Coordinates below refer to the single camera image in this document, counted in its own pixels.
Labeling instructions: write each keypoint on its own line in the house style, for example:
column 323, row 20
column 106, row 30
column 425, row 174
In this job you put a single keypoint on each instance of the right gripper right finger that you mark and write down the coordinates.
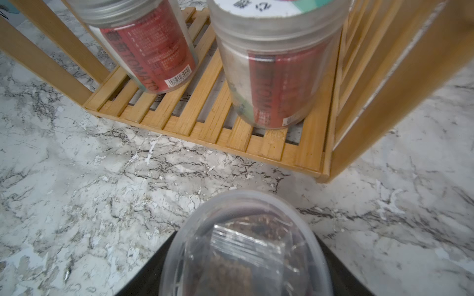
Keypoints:
column 343, row 281

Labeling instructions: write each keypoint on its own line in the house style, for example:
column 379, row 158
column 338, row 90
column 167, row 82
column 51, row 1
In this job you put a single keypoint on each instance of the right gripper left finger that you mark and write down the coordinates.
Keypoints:
column 147, row 281

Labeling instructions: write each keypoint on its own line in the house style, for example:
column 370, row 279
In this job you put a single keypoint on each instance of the clear tub red seeds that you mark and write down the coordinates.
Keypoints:
column 245, row 243

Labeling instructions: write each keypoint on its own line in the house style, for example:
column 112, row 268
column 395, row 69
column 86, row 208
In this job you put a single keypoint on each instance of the two-tier bamboo slat shelf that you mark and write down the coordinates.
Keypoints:
column 377, row 79

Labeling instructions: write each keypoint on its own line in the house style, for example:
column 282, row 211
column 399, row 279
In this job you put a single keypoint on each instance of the tomato seed jar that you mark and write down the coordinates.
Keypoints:
column 275, row 54
column 148, row 39

